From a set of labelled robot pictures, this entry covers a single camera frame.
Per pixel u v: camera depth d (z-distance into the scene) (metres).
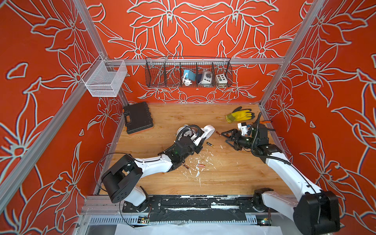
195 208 0.73
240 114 1.10
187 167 0.85
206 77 0.91
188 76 0.83
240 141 0.70
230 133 0.72
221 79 0.95
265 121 1.08
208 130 0.78
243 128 0.76
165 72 0.98
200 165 0.86
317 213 0.38
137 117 1.03
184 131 0.69
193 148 0.62
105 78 0.93
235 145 0.72
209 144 0.95
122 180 0.43
